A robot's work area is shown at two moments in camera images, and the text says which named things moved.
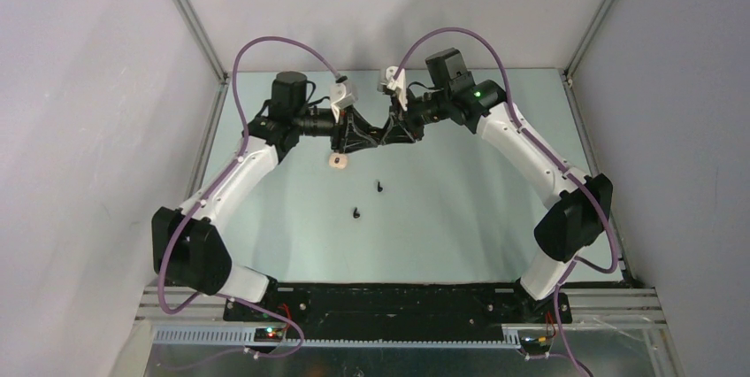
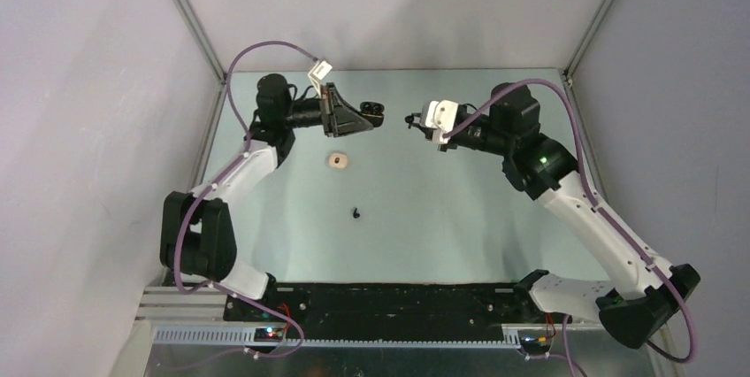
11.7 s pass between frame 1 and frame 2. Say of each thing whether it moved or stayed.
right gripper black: moved
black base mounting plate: stayed
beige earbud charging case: stayed
